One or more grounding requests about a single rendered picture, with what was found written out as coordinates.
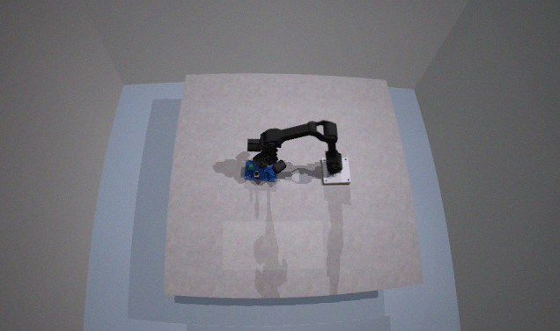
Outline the blue circuit board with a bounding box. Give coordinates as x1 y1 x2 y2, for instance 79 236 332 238
244 160 276 181

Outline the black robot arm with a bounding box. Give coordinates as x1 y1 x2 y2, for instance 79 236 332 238
247 121 343 175

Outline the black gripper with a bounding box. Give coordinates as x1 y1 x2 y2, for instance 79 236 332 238
263 149 286 174

